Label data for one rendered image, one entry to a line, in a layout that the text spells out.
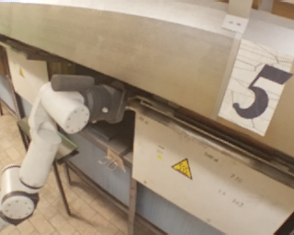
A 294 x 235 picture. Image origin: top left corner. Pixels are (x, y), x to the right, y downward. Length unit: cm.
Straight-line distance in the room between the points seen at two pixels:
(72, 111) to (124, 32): 20
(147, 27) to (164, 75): 10
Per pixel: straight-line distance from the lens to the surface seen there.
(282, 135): 39
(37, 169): 54
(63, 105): 45
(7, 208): 57
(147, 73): 46
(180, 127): 56
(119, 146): 129
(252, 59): 38
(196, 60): 40
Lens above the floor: 172
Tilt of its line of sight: 34 degrees down
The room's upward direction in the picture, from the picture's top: 5 degrees clockwise
